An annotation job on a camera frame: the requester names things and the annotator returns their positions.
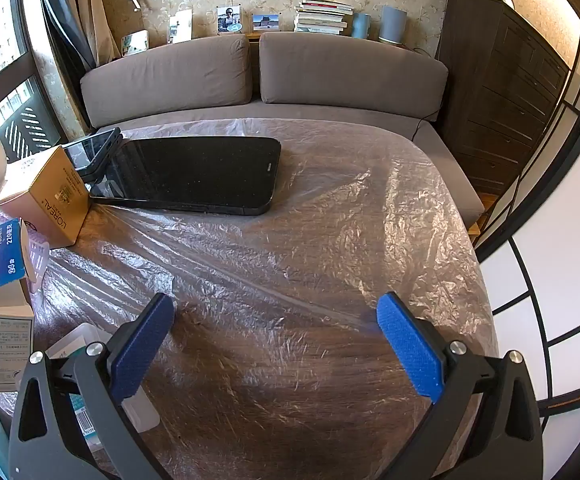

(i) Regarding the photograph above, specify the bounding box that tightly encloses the white black-framed screen door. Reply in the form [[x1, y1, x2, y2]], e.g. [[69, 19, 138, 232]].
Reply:
[[475, 25, 580, 411]]

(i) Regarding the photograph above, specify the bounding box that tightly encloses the grey-brown sofa cushion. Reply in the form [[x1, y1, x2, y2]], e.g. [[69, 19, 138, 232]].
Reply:
[[259, 31, 450, 122], [80, 35, 253, 131]]

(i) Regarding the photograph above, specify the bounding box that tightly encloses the grey cylinder speaker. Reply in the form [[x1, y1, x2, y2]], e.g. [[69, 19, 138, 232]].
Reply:
[[379, 6, 408, 45]]

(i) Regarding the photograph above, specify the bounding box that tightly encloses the light blue cylinder vase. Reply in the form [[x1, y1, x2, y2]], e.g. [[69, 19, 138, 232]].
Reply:
[[352, 11, 372, 40]]

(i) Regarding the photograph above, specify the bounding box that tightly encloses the tall photo card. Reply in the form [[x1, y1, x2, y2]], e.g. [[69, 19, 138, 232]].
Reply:
[[169, 10, 193, 43]]

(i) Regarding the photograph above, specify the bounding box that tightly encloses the blue and white tissue packet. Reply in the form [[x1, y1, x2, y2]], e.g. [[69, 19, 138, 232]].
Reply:
[[45, 322, 161, 461]]

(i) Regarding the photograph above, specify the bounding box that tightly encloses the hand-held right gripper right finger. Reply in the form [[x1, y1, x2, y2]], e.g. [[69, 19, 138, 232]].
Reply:
[[376, 291, 543, 480]]

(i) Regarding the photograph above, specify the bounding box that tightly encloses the large black smartphone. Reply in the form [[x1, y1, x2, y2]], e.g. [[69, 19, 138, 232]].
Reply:
[[87, 136, 282, 217]]

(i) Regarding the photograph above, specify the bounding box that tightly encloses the gold cardboard box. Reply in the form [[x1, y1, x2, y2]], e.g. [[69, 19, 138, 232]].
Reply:
[[0, 145, 93, 250]]

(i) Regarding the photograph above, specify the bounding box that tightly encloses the stack of books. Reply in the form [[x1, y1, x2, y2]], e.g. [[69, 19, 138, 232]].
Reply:
[[294, 0, 355, 37]]

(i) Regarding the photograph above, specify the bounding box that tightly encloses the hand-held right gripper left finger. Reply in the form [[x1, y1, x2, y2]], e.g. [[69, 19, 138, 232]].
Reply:
[[7, 292, 176, 480]]

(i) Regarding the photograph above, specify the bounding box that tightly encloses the portrait photo print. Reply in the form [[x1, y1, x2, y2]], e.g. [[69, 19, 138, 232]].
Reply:
[[217, 6, 243, 36]]

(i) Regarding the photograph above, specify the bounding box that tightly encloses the grey-brown sofa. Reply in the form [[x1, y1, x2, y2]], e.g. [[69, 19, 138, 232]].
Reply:
[[79, 30, 486, 226]]

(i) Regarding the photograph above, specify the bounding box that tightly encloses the long black tray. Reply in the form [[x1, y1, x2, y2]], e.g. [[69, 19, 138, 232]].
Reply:
[[62, 127, 123, 178]]

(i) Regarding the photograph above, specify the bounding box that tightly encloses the dark wooden cabinet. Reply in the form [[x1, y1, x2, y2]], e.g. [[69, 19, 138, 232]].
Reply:
[[435, 0, 571, 196]]

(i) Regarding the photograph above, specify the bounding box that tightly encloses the window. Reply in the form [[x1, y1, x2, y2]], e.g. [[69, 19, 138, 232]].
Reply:
[[0, 0, 63, 166]]

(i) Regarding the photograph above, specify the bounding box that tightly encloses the beige curtain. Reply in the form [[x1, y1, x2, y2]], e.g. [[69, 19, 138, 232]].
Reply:
[[37, 0, 116, 68]]

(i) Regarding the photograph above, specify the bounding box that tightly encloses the blue and white medicine box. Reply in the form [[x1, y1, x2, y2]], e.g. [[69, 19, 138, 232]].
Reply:
[[0, 217, 36, 393]]

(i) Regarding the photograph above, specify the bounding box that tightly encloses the rounded photo frame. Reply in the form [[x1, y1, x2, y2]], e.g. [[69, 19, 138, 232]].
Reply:
[[121, 30, 150, 56]]

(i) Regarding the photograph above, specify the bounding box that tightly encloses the building photo print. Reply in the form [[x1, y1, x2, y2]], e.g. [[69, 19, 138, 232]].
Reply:
[[251, 12, 281, 33]]

